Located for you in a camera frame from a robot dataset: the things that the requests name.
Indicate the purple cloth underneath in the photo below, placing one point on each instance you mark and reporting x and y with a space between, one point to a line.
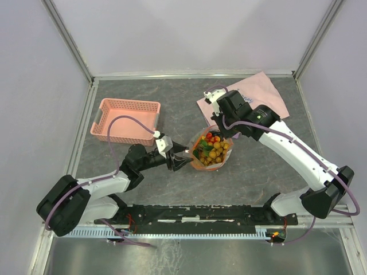
236 136

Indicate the red cherry tomatoes sprig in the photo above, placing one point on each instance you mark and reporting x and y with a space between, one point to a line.
210 138

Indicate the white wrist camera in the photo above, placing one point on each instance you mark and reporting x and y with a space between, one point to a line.
212 95
164 143

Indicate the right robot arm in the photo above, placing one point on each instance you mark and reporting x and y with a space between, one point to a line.
326 182

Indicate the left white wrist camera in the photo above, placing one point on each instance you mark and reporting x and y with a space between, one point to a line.
164 143

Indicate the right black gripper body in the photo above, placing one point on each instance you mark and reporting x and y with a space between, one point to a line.
226 133

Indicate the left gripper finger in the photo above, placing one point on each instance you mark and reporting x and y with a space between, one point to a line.
180 162
179 150

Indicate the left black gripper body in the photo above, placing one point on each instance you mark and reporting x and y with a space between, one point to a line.
169 161

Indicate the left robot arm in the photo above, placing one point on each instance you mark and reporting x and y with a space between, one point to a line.
73 201

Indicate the clear zip top bag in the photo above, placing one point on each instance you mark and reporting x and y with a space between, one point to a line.
193 141

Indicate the brown longan bunch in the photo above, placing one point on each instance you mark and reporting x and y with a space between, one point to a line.
210 157

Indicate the light blue cable duct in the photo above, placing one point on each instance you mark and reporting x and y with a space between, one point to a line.
106 232

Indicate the pink cloth with lettering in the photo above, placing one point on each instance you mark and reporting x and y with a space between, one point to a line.
259 90

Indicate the pink plastic basket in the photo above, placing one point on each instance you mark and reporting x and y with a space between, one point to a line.
126 121

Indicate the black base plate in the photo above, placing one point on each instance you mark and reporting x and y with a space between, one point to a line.
199 219

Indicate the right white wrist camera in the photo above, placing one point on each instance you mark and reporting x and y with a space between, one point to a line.
212 95

